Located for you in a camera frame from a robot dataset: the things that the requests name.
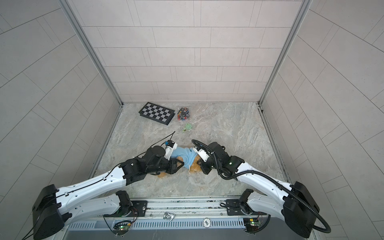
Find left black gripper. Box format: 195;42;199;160
145;157;186;175

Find brown teddy bear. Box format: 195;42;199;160
176;155;202;174

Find light blue bear hoodie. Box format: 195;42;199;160
171;147;198;170

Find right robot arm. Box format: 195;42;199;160
192;140;331;239

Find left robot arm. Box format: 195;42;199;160
25;146;188;240

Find small green pieces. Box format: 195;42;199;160
183;123;193;132

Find black white chessboard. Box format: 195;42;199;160
139;102;175;125

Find silver metal clip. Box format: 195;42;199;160
163;212;176;222

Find bag of colourful pieces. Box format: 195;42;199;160
177;107;190;121

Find left circuit board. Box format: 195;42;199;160
114;220;132;231

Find circuit board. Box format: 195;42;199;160
114;220;132;231
243;218;260;233

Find right circuit board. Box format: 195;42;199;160
243;218;260;233

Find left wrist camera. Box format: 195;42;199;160
164;140;178;160

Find left camera black cable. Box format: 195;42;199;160
104;131;176;181

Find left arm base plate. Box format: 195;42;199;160
104;201;148;218

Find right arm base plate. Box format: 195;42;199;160
220;199;267;217

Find aluminium mounting rail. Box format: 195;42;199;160
58;196;311;221

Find black corrugated cable conduit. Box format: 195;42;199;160
191;139;332;234

